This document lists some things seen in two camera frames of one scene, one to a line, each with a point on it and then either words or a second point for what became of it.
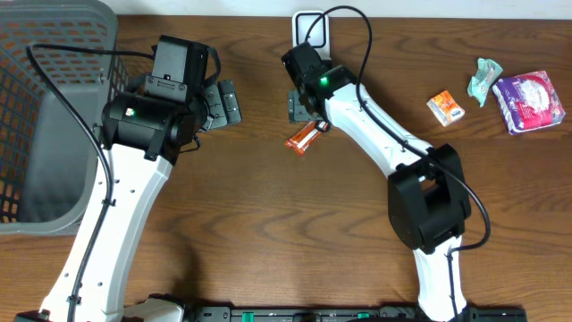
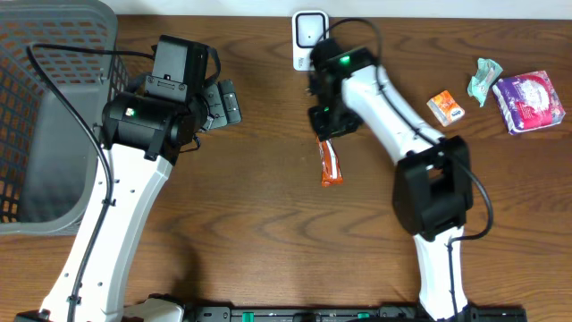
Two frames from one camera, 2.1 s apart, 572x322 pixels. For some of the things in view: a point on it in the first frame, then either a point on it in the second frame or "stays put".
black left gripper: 222,104 stays put
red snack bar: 306,136 to 331,165
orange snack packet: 446,108 stays put
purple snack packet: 528,101 stays put
